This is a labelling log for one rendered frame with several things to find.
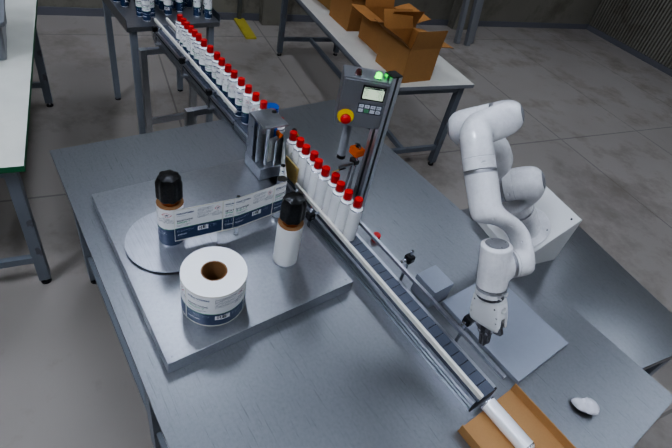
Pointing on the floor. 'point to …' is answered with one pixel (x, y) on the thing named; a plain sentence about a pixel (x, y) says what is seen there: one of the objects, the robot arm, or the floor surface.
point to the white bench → (18, 85)
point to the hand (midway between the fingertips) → (484, 337)
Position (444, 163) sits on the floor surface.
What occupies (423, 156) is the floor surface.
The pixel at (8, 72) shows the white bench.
